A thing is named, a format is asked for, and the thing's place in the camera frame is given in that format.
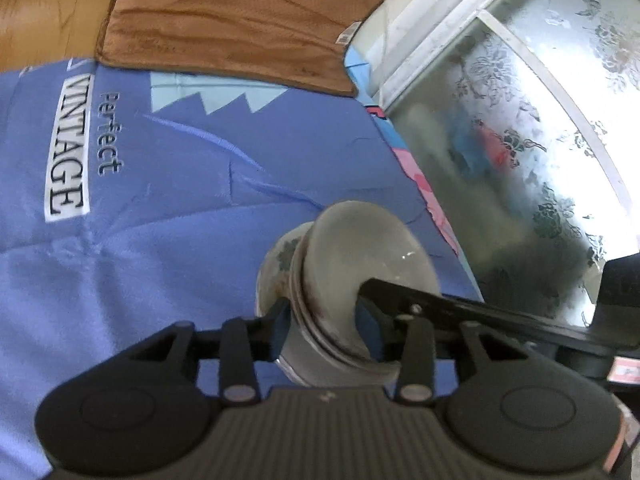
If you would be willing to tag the wooden headboard panel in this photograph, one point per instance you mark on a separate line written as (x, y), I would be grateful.
(35, 32)

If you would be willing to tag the blue patterned tablecloth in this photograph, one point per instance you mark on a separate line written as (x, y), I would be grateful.
(133, 199)

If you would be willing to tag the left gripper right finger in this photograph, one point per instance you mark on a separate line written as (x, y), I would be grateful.
(509, 404)

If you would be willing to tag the floral saucer plate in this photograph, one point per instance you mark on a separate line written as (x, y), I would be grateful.
(273, 278)

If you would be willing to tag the large floral bowl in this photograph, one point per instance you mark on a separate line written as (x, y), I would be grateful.
(348, 244)

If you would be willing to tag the brown cushion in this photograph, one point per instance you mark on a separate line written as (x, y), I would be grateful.
(298, 43)

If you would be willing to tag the frosted floral glass window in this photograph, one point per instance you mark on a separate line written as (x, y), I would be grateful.
(524, 117)

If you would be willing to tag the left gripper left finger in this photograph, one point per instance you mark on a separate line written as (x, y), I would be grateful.
(152, 403)

